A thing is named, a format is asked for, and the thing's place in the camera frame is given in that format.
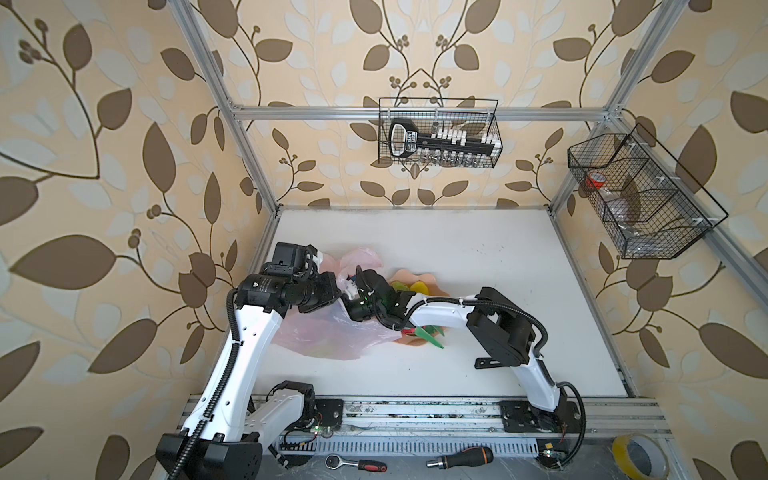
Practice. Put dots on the pink wavy plate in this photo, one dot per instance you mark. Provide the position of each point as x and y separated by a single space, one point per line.
409 278

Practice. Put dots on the yellow tape roll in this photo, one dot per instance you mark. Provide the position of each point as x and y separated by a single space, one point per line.
640 457

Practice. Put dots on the black wire basket right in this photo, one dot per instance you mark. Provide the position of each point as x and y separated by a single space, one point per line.
653 206

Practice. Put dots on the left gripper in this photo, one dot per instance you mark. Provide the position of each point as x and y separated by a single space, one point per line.
328 281

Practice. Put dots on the black wire basket back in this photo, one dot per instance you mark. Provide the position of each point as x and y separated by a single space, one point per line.
471 114

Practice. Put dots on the black wire basket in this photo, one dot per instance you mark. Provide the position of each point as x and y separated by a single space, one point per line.
471 114
653 206

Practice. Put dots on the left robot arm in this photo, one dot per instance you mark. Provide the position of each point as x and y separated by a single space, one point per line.
222 438

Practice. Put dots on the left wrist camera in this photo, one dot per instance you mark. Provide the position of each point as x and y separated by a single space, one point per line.
293 261

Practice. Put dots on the yellow lemon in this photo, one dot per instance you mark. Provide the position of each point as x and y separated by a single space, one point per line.
420 287

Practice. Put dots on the black socket set holder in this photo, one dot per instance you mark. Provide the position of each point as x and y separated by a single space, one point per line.
404 139

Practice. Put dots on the green apple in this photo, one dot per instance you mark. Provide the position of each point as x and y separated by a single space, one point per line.
399 286

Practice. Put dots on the pink plastic bag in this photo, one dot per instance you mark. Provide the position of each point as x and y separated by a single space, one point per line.
329 333

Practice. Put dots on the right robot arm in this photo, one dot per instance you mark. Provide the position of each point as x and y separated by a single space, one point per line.
510 337

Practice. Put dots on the ratchet wrench red handle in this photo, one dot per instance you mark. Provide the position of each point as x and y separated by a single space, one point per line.
335 462

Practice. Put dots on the black adjustable wrench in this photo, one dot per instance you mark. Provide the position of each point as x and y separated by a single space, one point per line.
487 363

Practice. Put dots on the pink dragon fruit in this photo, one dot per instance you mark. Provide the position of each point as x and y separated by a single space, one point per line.
419 336

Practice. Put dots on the black orange screwdriver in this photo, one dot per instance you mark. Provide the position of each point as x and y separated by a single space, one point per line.
470 457

